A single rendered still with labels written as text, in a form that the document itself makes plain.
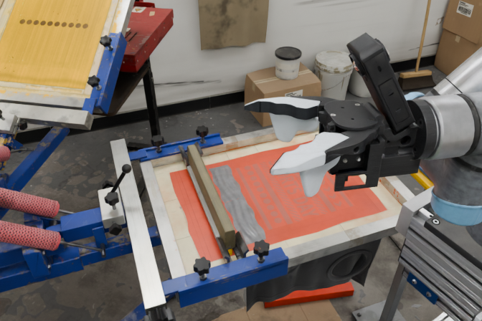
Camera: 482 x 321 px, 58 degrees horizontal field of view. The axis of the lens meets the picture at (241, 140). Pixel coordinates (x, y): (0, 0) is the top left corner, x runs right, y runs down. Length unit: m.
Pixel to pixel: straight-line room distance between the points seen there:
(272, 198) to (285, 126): 0.89
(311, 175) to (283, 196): 0.99
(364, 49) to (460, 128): 0.15
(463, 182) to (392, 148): 0.12
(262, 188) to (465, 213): 0.91
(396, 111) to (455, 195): 0.18
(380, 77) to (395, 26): 3.68
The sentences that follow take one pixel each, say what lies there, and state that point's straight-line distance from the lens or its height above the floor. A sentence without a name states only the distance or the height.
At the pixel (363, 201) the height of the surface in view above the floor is 0.96.
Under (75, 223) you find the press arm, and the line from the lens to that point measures 1.32.
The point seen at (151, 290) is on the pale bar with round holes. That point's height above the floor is 1.04.
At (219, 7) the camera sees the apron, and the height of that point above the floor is 0.86.
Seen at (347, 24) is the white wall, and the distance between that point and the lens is 3.84.
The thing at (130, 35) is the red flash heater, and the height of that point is 1.10.
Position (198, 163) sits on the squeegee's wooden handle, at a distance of 1.41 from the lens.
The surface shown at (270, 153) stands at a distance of 1.61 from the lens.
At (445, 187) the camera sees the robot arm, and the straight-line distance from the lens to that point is 0.65.
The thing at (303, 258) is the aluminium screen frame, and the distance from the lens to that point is 1.26.
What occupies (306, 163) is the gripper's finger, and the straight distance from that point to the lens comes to 0.43.
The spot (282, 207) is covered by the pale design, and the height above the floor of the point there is 0.96.
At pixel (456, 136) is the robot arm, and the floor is 1.67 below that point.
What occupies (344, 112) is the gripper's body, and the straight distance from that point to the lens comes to 0.51.
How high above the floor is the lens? 1.96
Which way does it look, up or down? 37 degrees down
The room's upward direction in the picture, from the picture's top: straight up
